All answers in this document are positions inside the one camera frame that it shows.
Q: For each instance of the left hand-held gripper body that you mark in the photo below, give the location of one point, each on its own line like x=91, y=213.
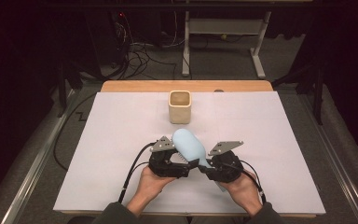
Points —
x=163, y=168

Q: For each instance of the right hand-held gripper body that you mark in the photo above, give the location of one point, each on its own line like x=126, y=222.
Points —
x=227, y=168

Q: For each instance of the light blue hairbrush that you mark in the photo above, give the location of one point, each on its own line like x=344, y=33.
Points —
x=188, y=146

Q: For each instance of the cream square cup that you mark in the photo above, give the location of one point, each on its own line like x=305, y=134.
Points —
x=179, y=113

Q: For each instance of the person's left hand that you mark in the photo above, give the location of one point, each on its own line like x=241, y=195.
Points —
x=149, y=186

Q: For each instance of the person's right hand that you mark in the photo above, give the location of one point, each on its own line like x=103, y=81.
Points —
x=245, y=189

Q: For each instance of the white table cover sheet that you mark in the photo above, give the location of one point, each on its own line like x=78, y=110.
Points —
x=261, y=140

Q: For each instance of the person's grey trousers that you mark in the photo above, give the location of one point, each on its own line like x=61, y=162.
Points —
x=217, y=220

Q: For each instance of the wooden table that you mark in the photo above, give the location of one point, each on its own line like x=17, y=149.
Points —
x=136, y=86

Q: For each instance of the black stand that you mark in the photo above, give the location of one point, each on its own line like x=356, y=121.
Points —
x=62, y=90
x=317, y=99

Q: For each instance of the small yellow ball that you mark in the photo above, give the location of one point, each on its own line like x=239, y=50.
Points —
x=223, y=36

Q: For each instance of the black computer tower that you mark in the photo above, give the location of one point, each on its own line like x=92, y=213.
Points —
x=105, y=37

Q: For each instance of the aluminium floor rail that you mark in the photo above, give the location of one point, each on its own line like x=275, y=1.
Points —
x=338, y=168
x=34, y=168

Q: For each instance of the white metal desk frame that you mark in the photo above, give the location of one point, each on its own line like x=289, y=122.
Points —
x=223, y=26

